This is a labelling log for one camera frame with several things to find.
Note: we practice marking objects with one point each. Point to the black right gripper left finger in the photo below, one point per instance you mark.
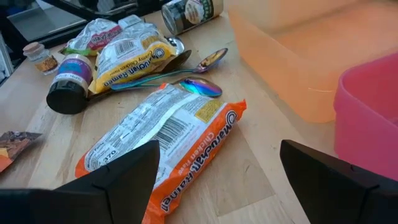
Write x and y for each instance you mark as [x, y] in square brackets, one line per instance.
[93, 202]

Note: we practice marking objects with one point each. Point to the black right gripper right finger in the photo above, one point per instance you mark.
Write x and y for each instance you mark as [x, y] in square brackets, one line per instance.
[342, 199]

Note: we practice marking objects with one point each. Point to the small clear glass bottle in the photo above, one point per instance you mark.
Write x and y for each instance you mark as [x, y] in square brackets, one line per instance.
[42, 60]

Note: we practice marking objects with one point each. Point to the yellow Maruchan ramen pack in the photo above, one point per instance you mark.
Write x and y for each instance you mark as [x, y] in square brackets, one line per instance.
[133, 56]

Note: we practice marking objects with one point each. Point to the green pink ramen pack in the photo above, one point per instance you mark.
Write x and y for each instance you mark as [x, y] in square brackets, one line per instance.
[93, 37]

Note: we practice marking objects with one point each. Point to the purple iridescent spoon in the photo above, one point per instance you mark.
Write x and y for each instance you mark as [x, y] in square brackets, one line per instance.
[213, 59]

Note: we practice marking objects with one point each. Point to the brown spice jar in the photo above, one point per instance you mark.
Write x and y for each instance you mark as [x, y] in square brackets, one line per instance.
[189, 15]

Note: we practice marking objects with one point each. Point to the pink plastic bin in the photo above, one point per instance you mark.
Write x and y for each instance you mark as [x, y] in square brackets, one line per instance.
[367, 124]

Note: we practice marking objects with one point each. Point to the brown orange snack bag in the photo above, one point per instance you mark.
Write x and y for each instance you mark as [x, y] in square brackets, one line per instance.
[15, 146]

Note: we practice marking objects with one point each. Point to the purple label spice jar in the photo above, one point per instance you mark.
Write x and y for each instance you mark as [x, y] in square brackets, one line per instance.
[70, 87]

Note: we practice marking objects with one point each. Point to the orange Maruchan ramen pack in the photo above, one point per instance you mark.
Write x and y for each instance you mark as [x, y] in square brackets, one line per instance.
[186, 130]

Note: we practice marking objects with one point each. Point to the orange plastic bin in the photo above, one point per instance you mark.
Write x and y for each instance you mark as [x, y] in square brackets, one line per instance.
[295, 62]

